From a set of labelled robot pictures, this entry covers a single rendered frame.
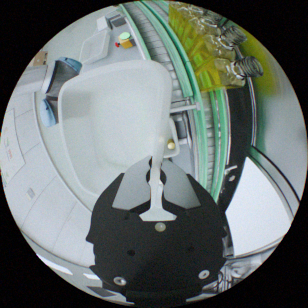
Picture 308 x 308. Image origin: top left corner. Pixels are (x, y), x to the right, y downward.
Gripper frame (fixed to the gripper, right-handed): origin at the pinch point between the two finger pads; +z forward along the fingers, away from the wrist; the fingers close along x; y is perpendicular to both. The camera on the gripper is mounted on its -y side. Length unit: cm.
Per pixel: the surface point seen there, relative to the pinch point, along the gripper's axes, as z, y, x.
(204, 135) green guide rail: 13.1, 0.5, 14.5
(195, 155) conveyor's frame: 21.3, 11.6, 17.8
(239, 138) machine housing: 17.3, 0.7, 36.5
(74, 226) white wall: 37, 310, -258
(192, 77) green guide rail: 13.8, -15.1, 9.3
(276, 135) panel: -2.5, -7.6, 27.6
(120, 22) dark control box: 35, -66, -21
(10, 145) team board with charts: 24, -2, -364
